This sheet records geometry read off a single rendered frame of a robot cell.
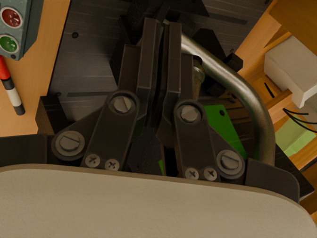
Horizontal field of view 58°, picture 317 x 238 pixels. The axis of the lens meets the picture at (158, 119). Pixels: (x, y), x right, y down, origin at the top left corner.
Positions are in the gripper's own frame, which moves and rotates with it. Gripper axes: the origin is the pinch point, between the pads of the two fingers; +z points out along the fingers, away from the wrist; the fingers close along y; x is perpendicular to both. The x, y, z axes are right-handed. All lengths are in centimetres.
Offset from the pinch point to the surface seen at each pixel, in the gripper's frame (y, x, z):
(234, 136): 15.5, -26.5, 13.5
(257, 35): 28, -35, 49
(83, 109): -10.0, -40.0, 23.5
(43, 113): -15.2, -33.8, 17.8
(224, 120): 13.9, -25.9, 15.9
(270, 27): 31, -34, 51
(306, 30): 34, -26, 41
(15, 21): -14.5, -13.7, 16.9
